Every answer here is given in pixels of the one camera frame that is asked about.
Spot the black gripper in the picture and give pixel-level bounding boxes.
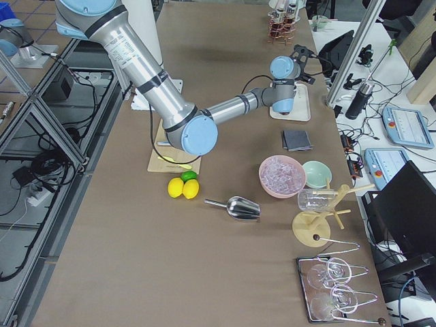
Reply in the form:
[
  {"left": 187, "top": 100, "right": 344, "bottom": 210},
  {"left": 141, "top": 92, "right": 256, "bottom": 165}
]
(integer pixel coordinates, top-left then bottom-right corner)
[{"left": 290, "top": 44, "right": 315, "bottom": 84}]

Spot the copper wire bottle basket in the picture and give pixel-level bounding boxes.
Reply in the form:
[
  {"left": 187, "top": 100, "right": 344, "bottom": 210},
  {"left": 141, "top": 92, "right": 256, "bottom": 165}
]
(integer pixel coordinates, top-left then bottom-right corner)
[{"left": 268, "top": 0, "right": 297, "bottom": 45}]

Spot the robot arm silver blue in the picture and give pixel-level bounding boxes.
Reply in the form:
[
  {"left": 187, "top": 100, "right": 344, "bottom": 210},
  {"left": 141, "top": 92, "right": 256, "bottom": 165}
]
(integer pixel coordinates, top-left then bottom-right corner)
[{"left": 55, "top": 1, "right": 315, "bottom": 156}]

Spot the tea bottle middle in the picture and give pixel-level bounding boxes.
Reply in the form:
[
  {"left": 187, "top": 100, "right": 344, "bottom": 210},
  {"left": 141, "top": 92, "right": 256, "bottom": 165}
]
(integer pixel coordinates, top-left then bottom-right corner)
[{"left": 284, "top": 0, "right": 297, "bottom": 28}]

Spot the tea bottle front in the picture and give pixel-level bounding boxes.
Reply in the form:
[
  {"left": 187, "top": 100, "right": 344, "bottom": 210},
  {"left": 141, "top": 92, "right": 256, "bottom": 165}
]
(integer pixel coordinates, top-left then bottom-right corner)
[{"left": 268, "top": 0, "right": 287, "bottom": 39}]

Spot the black equipment case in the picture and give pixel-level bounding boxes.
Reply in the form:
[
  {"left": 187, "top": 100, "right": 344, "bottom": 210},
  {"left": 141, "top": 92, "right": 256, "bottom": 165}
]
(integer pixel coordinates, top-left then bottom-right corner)
[{"left": 318, "top": 30, "right": 354, "bottom": 77}]

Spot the cream rectangular tray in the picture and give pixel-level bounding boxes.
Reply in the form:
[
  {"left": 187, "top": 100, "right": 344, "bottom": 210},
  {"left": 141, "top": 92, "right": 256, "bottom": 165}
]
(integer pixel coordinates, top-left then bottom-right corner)
[{"left": 269, "top": 82, "right": 311, "bottom": 122}]

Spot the black thermos bottle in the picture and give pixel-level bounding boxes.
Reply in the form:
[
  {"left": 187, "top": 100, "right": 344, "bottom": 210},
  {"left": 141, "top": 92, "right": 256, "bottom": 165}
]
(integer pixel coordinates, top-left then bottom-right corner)
[{"left": 345, "top": 82, "right": 374, "bottom": 120}]

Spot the dark grey folded cloth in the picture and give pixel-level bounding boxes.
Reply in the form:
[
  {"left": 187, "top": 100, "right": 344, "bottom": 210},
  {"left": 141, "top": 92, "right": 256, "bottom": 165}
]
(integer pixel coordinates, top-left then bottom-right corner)
[{"left": 281, "top": 129, "right": 313, "bottom": 152}]

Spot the green small bowl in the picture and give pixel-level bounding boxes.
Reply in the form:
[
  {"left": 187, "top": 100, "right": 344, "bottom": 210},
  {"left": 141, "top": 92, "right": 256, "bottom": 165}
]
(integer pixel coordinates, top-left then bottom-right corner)
[{"left": 302, "top": 161, "right": 332, "bottom": 189}]

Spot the pink bowl with ice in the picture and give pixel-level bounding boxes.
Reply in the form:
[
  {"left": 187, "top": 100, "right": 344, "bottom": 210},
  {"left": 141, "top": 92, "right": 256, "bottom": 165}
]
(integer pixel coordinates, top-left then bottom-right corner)
[{"left": 258, "top": 155, "right": 307, "bottom": 199}]

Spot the clear glass jar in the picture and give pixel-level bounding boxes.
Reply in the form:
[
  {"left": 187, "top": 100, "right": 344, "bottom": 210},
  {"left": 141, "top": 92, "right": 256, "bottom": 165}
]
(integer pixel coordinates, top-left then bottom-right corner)
[{"left": 297, "top": 189, "right": 337, "bottom": 212}]

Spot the yellow plastic knife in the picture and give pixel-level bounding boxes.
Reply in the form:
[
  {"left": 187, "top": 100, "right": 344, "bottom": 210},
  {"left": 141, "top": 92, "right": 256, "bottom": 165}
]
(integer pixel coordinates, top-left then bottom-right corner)
[{"left": 157, "top": 156, "right": 192, "bottom": 170}]

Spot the metal ice scoop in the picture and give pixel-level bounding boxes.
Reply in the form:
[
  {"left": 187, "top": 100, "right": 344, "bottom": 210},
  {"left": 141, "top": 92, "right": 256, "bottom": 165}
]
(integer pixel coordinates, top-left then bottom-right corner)
[{"left": 204, "top": 196, "right": 261, "bottom": 221}]

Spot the green lime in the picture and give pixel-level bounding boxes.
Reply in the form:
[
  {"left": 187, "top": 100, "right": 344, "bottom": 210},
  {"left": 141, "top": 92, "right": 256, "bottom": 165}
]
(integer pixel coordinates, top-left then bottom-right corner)
[{"left": 181, "top": 170, "right": 198, "bottom": 183}]

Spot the wooden cutting board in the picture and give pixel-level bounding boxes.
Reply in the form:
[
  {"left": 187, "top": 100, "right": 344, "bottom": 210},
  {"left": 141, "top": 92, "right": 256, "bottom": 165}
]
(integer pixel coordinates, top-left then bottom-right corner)
[{"left": 147, "top": 119, "right": 201, "bottom": 174}]

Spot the yellow lemon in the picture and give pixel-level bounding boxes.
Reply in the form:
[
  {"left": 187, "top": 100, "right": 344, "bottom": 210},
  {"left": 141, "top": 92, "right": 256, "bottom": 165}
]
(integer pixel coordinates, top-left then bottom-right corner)
[
  {"left": 167, "top": 177, "right": 184, "bottom": 198},
  {"left": 183, "top": 179, "right": 200, "bottom": 200}
]

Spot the wooden mug tree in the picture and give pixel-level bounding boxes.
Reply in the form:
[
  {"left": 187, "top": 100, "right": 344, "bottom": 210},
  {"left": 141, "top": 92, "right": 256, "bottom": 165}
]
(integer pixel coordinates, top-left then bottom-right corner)
[{"left": 292, "top": 183, "right": 375, "bottom": 247}]

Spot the black monitor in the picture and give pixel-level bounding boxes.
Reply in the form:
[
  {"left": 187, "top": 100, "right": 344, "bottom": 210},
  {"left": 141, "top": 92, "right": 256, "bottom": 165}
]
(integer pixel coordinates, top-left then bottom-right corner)
[{"left": 369, "top": 161, "right": 435, "bottom": 266}]

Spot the mirror tray with glasses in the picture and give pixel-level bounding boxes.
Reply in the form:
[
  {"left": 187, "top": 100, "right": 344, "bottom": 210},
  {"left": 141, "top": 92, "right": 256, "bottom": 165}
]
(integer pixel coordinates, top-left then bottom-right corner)
[{"left": 296, "top": 234, "right": 387, "bottom": 326}]

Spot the aluminium frame post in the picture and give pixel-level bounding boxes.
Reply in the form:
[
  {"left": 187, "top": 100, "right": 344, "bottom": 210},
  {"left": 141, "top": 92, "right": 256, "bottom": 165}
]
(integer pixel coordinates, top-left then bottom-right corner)
[{"left": 326, "top": 0, "right": 386, "bottom": 108}]

